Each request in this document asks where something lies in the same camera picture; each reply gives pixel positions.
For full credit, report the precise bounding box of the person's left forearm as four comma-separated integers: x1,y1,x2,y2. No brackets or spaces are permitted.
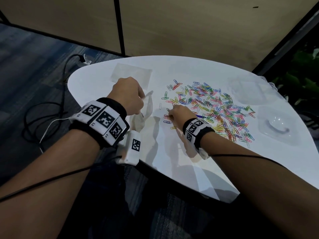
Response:
0,128,101,239

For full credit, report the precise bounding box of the black marker-tag wristband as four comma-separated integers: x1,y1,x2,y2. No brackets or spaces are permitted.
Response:
69,97,130,150
182,118,216,150

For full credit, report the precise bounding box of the black floor power cable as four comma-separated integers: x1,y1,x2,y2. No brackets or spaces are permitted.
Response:
21,54,84,153

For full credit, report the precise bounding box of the clear plastic container lid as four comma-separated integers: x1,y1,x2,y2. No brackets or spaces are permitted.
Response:
256,106,300,146

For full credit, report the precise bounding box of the clear plastic bag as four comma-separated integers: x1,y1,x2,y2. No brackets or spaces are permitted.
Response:
130,90,161,133
110,63,153,85

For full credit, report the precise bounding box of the black partition post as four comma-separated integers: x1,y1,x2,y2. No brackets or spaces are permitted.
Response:
113,0,125,55

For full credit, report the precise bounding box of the person's left hand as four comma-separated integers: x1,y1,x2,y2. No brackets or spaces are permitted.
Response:
107,77,146,116

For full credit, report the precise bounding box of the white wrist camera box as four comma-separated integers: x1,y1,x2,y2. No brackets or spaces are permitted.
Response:
117,130,142,166
186,144,212,160

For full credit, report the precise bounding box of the thin white cable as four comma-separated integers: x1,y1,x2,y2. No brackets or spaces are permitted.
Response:
39,116,76,145

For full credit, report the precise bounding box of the clear plastic container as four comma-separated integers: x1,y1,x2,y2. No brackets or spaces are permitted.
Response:
227,74,268,105

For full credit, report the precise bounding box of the person's right forearm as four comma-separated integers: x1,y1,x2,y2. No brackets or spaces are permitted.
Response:
201,132,319,239

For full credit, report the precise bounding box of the green leafy plant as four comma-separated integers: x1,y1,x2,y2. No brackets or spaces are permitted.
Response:
271,48,319,117

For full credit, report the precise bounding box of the person's right hand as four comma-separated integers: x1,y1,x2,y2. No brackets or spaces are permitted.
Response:
168,104,198,127

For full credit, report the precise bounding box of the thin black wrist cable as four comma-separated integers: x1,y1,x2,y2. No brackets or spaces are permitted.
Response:
211,154,287,168
0,156,122,202

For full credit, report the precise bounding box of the flat clear plastic bag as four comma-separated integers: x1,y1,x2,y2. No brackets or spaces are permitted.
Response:
110,63,153,85

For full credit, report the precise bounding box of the pile of coloured paper clips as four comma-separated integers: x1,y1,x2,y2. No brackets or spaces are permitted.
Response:
161,79,257,147

